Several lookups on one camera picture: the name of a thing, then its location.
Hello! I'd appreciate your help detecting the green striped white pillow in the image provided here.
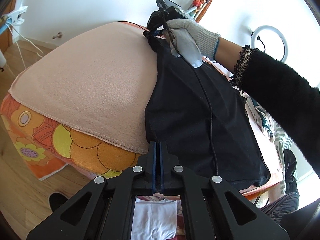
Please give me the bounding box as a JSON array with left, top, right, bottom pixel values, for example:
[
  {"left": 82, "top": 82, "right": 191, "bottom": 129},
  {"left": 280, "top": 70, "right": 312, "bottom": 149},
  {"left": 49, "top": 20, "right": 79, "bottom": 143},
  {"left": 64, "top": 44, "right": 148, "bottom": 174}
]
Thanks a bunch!
[{"left": 269, "top": 120, "right": 298, "bottom": 200}]

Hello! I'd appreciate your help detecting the white clip lamp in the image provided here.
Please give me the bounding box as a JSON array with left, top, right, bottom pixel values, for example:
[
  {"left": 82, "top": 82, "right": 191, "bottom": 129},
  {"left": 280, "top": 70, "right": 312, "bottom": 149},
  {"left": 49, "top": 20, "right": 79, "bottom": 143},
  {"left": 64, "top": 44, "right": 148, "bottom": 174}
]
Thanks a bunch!
[{"left": 1, "top": 5, "right": 28, "bottom": 26}]

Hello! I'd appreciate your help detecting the black t-shirt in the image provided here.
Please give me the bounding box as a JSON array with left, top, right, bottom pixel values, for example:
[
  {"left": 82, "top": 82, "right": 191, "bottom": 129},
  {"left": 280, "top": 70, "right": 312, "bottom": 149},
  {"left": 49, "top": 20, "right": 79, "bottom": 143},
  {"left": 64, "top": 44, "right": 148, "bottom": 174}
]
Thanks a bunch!
[{"left": 145, "top": 37, "right": 271, "bottom": 190}]

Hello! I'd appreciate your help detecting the black phone on gripper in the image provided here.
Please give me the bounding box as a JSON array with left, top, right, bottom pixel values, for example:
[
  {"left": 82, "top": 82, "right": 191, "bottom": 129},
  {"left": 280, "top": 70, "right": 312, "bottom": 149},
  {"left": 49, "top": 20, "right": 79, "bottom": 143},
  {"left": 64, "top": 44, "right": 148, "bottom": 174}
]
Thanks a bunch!
[{"left": 156, "top": 0, "right": 184, "bottom": 13}]

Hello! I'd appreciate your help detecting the right hand grey glove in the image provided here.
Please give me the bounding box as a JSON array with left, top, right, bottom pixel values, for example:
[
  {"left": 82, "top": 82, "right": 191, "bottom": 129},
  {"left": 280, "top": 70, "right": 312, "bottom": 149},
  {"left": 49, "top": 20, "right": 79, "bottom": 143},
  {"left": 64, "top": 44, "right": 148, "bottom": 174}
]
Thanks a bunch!
[{"left": 164, "top": 18, "right": 220, "bottom": 68}]

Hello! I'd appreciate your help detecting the white ring light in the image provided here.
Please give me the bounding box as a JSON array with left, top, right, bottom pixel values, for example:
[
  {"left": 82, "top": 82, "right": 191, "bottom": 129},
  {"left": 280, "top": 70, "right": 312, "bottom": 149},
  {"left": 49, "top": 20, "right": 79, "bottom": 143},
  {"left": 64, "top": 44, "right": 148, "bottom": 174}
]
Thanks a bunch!
[{"left": 250, "top": 25, "right": 289, "bottom": 62}]

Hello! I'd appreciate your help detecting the white folded garment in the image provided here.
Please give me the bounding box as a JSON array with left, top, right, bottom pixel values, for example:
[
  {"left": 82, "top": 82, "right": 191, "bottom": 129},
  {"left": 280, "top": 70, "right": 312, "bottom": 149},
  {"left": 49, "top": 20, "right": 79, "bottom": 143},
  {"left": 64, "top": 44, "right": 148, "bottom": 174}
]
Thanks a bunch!
[{"left": 131, "top": 197, "right": 177, "bottom": 239}]

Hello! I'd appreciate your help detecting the white power cable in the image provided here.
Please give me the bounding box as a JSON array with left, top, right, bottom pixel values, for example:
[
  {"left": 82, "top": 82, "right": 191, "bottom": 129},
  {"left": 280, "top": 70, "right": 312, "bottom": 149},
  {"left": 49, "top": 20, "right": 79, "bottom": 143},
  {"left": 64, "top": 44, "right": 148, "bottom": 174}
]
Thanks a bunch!
[{"left": 4, "top": 21, "right": 45, "bottom": 71}]

